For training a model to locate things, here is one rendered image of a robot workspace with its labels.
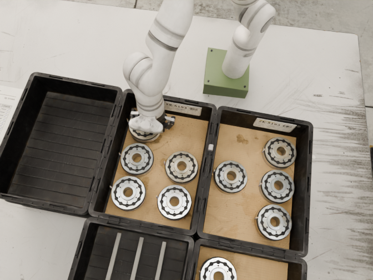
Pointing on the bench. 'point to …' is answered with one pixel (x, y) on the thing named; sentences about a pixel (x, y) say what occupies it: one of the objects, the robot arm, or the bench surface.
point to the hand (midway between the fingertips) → (154, 126)
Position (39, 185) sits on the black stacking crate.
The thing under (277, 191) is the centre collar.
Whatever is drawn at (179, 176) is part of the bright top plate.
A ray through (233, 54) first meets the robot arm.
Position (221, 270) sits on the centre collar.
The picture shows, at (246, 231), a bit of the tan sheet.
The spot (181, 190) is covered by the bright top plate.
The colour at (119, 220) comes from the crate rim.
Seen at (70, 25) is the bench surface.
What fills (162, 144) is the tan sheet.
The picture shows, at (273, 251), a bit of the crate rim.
